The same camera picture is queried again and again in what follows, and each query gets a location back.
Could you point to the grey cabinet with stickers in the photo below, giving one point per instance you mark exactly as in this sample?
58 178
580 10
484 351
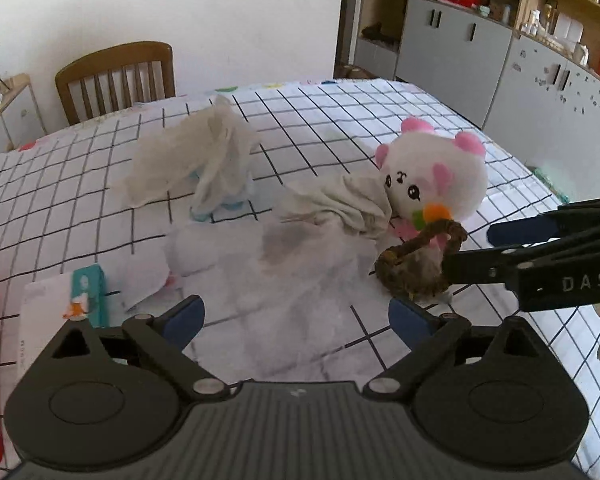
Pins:
545 100

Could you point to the dark shoes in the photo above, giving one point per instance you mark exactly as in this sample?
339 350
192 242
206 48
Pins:
380 34

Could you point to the white jug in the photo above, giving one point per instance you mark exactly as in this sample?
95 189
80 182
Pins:
581 54

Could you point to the translucent plastic sheet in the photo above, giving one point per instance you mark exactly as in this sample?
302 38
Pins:
290 280

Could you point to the white gauze cloth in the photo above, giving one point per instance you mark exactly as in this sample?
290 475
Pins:
190 150

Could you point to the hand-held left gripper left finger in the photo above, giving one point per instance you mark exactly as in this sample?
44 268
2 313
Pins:
186 313

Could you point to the white drawer cabinet wooden top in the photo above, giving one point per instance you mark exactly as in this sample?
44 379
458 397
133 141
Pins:
15 125

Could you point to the green cloth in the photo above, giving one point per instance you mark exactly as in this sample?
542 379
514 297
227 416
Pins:
552 182

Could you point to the grey two-door cabinet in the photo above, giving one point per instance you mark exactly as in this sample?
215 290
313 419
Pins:
450 55

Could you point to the wooden chair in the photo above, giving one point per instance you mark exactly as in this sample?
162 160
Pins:
115 57

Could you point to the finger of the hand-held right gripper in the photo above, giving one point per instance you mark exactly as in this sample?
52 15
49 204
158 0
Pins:
480 265
522 229

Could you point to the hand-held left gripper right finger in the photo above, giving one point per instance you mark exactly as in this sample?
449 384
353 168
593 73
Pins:
409 318

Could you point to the small woven basket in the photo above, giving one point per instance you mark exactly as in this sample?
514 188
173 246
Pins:
395 271

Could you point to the white teal tissue box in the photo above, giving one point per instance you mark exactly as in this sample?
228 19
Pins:
45 310

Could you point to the white and pink plush toy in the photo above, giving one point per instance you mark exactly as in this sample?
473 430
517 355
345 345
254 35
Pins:
430 175

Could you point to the off-white cloth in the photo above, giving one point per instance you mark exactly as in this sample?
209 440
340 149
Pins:
340 205

